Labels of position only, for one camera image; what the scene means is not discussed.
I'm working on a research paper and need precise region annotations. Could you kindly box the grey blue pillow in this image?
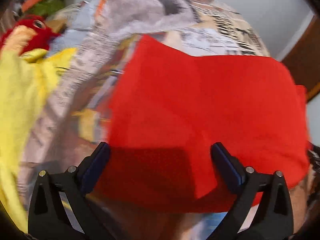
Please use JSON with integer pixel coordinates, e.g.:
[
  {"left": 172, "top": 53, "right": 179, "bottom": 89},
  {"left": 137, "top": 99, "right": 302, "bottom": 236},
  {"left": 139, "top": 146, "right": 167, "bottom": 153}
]
[{"left": 47, "top": 0, "right": 100, "bottom": 57}]

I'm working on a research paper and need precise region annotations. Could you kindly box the green plush pile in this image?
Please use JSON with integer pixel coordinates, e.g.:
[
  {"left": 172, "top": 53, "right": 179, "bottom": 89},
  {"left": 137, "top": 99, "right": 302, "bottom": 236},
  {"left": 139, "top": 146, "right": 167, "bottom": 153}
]
[{"left": 28, "top": 0, "right": 65, "bottom": 17}]

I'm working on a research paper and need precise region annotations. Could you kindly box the brown wooden door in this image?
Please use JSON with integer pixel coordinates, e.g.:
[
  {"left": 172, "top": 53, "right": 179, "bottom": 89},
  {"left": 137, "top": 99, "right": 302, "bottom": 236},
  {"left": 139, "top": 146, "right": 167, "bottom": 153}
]
[{"left": 282, "top": 16, "right": 320, "bottom": 101}]

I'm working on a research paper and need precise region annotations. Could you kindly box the newspaper print bed sheet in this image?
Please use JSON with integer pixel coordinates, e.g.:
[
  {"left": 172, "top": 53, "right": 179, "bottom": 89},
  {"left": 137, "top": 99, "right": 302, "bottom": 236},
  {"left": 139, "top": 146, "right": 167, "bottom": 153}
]
[{"left": 17, "top": 0, "right": 271, "bottom": 240}]

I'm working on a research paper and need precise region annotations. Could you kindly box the yellow blanket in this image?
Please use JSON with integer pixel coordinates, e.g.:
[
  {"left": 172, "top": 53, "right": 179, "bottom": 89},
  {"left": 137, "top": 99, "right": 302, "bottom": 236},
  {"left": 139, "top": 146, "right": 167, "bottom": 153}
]
[{"left": 1, "top": 48, "right": 77, "bottom": 232}]

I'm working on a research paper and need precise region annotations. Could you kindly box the red garment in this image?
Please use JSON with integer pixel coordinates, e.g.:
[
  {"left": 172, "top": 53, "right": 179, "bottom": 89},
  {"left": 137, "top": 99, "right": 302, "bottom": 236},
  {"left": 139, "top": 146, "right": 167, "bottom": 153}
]
[{"left": 94, "top": 36, "right": 309, "bottom": 213}]

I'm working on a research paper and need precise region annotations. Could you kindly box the red plush toy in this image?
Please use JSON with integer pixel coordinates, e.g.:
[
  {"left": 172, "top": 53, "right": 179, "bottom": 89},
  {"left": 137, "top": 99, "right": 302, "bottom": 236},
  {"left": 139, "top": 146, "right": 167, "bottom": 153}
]
[{"left": 1, "top": 15, "right": 60, "bottom": 55}]

